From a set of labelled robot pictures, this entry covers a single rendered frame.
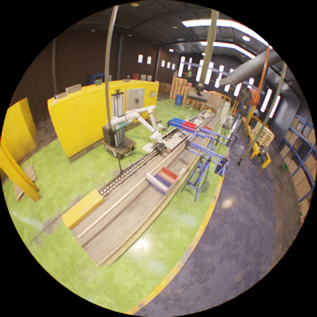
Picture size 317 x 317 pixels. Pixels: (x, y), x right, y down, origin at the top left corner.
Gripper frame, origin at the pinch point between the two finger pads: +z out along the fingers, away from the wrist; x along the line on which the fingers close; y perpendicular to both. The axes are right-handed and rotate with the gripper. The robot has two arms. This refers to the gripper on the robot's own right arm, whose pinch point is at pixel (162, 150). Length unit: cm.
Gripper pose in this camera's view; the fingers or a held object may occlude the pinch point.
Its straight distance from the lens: 208.1
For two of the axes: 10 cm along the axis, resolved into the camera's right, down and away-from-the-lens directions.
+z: 2.2, 8.5, 4.8
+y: 7.7, 1.5, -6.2
